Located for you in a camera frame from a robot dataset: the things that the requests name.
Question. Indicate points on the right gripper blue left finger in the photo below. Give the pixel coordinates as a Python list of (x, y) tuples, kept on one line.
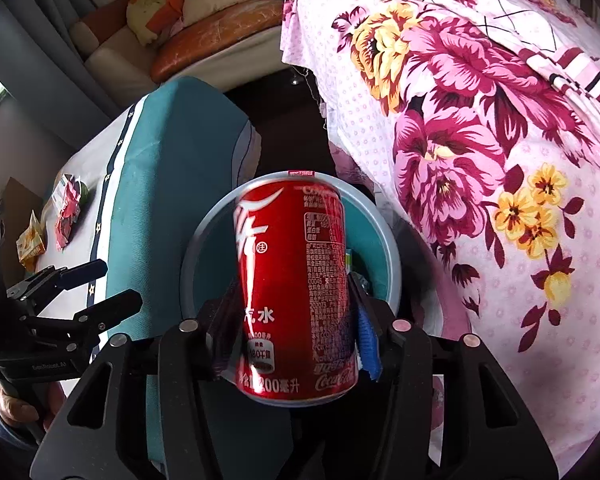
[(229, 322)]

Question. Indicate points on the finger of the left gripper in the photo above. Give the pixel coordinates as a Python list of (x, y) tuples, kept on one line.
[(107, 314), (38, 290)]

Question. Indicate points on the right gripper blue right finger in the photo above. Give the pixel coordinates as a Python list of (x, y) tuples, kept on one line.
[(365, 331)]

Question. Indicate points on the red Coca-Cola can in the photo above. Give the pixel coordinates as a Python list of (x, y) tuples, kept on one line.
[(291, 255)]

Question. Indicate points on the left hand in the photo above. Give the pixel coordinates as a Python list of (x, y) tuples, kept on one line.
[(17, 412)]

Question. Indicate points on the yellow pastry snack wrapper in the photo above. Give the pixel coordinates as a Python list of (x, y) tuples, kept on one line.
[(31, 244)]

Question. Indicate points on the pink snack wrapper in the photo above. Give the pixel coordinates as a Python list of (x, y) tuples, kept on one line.
[(70, 196)]

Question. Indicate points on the teal white bed cover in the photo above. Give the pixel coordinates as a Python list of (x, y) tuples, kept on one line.
[(151, 176)]

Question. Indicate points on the red bin label sticker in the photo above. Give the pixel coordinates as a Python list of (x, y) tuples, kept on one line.
[(301, 173)]

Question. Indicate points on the grey curtain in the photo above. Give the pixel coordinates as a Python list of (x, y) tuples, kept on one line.
[(41, 68)]

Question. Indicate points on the pink floral bed quilt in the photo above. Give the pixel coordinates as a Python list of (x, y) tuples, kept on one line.
[(478, 122)]

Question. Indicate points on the beige sofa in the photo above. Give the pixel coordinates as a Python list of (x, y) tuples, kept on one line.
[(121, 65)]

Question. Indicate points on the orange leather sofa cushion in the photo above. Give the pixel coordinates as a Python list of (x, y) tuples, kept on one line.
[(214, 34)]

